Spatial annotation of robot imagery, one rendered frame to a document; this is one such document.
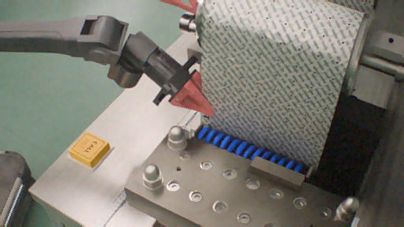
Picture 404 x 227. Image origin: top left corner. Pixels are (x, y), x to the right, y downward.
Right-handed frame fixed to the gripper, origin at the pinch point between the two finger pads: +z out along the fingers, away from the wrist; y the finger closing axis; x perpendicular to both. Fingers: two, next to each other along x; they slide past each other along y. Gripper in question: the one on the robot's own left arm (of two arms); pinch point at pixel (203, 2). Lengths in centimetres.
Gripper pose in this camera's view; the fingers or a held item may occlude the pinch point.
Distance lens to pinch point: 77.2
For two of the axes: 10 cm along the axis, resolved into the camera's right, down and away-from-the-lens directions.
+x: 5.7, -3.4, -7.5
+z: 6.7, 7.2, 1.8
